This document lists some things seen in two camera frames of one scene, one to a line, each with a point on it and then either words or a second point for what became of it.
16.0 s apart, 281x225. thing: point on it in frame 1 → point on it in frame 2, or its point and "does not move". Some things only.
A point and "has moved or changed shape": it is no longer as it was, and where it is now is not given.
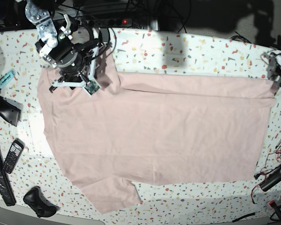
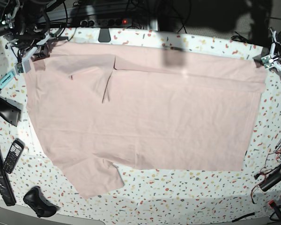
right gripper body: x=81 y=71 → x=29 y=39
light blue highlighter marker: x=4 y=80 does not move
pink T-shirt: x=154 y=129 has moved or changed shape
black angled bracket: x=11 y=110 does not move
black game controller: x=35 y=199 does not move
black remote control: x=13 y=155 does not move
